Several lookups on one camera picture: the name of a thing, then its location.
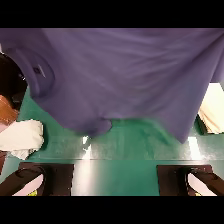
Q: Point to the purple T-shirt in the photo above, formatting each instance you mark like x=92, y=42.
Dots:
x=126, y=73

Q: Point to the white garment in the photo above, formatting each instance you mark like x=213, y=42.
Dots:
x=20, y=136

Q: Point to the cream garment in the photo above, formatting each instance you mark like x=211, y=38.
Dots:
x=213, y=110

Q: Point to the black garment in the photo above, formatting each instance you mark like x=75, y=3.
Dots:
x=11, y=80

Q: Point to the brown garment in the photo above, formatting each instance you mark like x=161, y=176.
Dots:
x=6, y=113

